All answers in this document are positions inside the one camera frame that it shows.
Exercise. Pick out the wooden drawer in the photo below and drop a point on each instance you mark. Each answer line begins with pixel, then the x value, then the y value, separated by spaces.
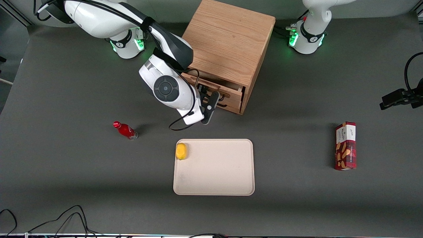
pixel 236 96
pixel 235 108

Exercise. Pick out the red bottle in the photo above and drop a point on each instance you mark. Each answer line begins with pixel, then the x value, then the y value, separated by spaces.
pixel 125 130

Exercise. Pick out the wooden drawer cabinet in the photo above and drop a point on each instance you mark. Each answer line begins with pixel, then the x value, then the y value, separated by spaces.
pixel 231 36

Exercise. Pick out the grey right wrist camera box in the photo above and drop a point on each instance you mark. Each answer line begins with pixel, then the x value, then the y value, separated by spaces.
pixel 193 115

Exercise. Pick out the beige plastic tray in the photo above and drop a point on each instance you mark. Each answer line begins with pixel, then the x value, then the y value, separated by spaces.
pixel 218 168

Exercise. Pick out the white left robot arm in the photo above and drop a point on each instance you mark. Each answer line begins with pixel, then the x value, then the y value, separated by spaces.
pixel 310 36

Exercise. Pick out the red plaid cookie box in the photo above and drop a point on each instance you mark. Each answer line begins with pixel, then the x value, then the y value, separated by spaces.
pixel 345 147

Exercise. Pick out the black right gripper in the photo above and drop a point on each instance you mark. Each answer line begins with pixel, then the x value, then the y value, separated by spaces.
pixel 202 90

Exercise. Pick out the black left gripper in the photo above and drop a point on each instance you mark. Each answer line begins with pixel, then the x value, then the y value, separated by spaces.
pixel 419 93

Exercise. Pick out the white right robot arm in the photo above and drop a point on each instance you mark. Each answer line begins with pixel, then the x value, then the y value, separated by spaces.
pixel 99 19

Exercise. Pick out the yellow lemon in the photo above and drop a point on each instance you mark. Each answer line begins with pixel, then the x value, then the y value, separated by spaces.
pixel 181 151

